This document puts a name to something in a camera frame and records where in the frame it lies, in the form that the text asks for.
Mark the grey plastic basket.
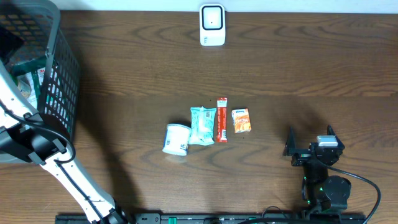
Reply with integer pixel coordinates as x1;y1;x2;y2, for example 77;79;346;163
0;0;81;165

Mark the white plastic cup container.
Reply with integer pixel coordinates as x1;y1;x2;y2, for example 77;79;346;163
162;124;192;156

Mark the green white package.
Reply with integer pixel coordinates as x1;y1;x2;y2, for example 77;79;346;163
12;56;47;108

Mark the green cap bottle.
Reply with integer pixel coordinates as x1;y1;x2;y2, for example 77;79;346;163
17;76;32;98

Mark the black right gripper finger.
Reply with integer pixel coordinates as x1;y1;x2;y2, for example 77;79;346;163
327;124;336;136
285;127;296;150

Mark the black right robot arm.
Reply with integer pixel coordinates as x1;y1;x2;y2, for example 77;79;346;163
283;126;351;213

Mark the teal wet wipes pack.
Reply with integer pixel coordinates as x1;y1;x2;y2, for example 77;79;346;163
188;107;216;146

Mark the white barcode scanner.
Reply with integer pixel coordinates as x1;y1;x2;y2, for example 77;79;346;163
199;4;226;47

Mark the red stick sachet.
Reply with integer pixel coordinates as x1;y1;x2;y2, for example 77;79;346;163
216;97;228;142

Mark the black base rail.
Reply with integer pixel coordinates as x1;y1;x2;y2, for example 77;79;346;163
55;213;367;224

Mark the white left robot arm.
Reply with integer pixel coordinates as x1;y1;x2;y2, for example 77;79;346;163
1;103;134;223

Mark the orange tissue pack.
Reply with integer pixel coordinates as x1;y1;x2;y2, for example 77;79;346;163
231;108;251;133

